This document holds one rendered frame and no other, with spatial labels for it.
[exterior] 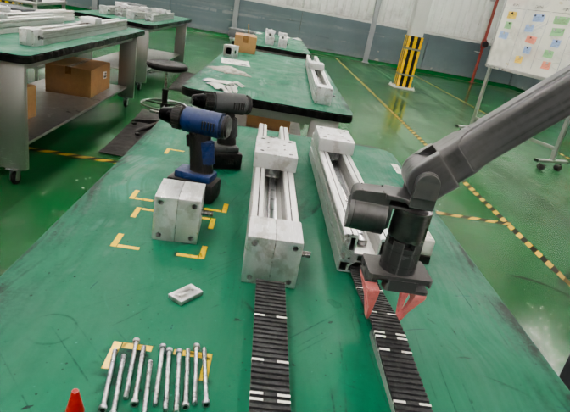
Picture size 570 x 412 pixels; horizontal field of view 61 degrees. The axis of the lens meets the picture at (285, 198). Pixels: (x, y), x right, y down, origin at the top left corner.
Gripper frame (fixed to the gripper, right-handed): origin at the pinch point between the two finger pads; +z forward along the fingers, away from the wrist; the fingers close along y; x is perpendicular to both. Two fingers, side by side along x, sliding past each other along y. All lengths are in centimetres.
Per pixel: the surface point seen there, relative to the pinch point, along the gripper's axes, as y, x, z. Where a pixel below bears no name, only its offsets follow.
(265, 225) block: 20.7, -14.8, -6.2
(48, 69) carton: 201, -360, 41
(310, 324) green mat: 11.6, 0.7, 3.3
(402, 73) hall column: -282, -992, 49
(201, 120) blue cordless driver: 37, -43, -17
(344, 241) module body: 4.0, -20.3, -2.6
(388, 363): 2.1, 12.4, -0.2
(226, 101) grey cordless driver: 34, -69, -17
